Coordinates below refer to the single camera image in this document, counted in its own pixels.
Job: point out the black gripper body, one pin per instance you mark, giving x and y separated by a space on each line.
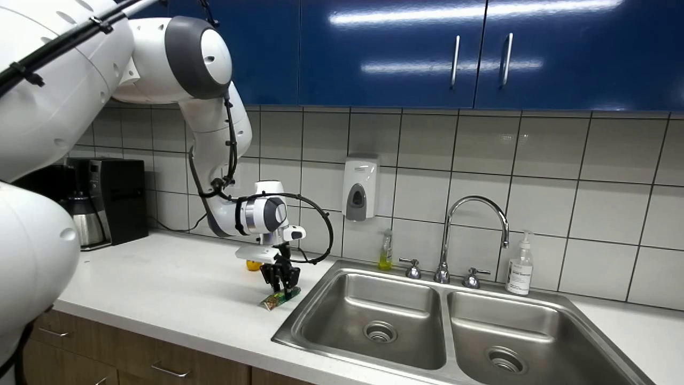
280 268

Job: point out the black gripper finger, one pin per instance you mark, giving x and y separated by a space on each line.
274 285
291 285

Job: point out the green granola bar packet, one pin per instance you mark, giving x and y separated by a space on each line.
280 297

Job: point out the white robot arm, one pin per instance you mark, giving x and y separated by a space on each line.
65 65

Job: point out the stainless steel double sink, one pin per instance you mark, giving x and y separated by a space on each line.
453 333

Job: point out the yellow lemon toy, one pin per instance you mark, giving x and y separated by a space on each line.
252 266

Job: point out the green dish soap bottle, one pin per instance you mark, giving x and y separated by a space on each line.
386 262

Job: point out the chrome gooseneck faucet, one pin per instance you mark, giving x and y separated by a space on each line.
468 238

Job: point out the black coffee maker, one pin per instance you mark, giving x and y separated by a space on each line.
104 195

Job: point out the clear hand soap bottle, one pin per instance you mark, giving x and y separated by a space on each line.
521 268

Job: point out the wooden base cabinet drawers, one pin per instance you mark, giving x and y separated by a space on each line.
65 349

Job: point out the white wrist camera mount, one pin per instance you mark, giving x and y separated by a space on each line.
257 252

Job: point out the white wall soap dispenser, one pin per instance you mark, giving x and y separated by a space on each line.
360 189

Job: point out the blue upper wall cabinets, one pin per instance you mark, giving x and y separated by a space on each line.
452 54

